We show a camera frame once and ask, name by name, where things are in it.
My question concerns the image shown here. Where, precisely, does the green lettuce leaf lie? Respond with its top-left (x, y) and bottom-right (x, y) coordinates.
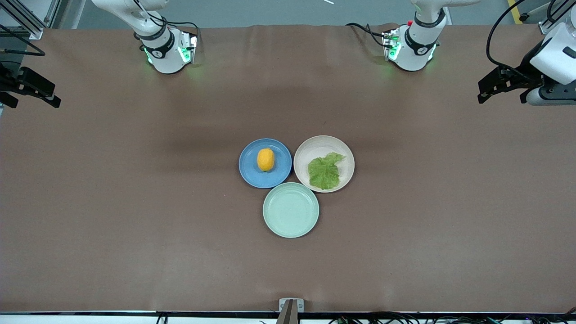
top-left (308, 152), bottom-right (347, 191)

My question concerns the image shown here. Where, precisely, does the yellow lemon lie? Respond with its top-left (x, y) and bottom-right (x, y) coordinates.
top-left (257, 148), bottom-right (275, 172)

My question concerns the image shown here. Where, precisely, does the brown table cover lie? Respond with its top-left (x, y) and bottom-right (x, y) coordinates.
top-left (0, 23), bottom-right (576, 314)

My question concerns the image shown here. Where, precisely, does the cream plate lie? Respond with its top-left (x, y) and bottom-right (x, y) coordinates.
top-left (293, 135), bottom-right (356, 194)

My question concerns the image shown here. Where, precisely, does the blue plate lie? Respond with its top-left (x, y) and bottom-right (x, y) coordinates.
top-left (238, 138), bottom-right (293, 189)

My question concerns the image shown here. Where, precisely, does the mint green plate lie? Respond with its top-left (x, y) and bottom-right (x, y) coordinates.
top-left (262, 182), bottom-right (320, 239)

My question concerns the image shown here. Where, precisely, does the black looped cable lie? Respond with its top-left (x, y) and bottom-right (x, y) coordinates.
top-left (486, 0), bottom-right (529, 72)

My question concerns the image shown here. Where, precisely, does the aluminium frame profile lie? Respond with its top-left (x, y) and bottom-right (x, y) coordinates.
top-left (538, 0), bottom-right (576, 35)
top-left (0, 0), bottom-right (61, 40)

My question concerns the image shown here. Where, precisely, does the black base cable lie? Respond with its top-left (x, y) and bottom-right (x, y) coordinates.
top-left (345, 22), bottom-right (388, 47)

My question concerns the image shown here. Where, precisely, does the black cable bundle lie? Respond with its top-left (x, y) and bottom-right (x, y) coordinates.
top-left (328, 310), bottom-right (576, 324)

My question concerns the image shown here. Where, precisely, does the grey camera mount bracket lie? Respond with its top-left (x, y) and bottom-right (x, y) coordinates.
top-left (275, 298), bottom-right (305, 324)

